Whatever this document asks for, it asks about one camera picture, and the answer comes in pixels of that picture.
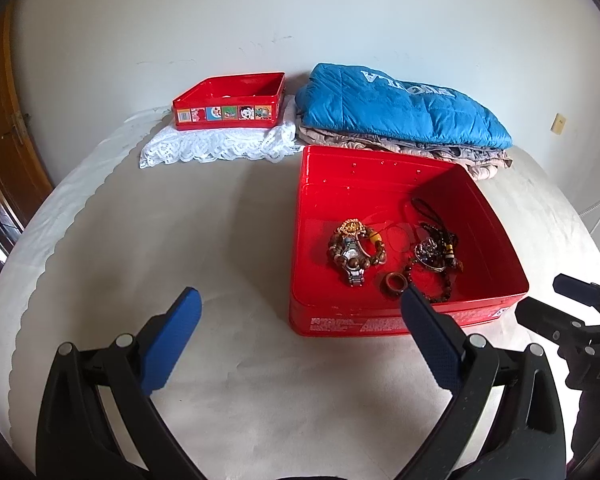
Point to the silver metal watch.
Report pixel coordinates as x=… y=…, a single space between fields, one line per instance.
x=354 y=258

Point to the black cord gold pendant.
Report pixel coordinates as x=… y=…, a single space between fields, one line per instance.
x=437 y=250

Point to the red tin lid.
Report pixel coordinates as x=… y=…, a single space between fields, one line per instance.
x=231 y=101

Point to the red tin box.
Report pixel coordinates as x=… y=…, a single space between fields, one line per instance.
x=395 y=196

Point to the beige wall socket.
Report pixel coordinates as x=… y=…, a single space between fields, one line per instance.
x=559 y=123

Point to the brown wooden cabinet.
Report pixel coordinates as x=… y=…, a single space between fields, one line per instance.
x=24 y=183

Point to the thin silver ring bangle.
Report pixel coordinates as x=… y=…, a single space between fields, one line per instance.
x=399 y=237

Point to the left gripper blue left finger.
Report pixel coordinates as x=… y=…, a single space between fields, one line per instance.
x=164 y=337

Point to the white lace cloth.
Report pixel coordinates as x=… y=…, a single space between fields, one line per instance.
x=169 y=146

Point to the folded floral cloth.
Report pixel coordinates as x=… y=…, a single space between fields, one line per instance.
x=479 y=163

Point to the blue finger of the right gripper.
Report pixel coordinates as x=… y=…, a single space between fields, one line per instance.
x=546 y=321
x=583 y=293

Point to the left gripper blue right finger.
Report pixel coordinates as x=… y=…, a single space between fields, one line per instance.
x=438 y=338

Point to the blue quilted blanket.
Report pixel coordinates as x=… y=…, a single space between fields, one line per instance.
x=358 y=99

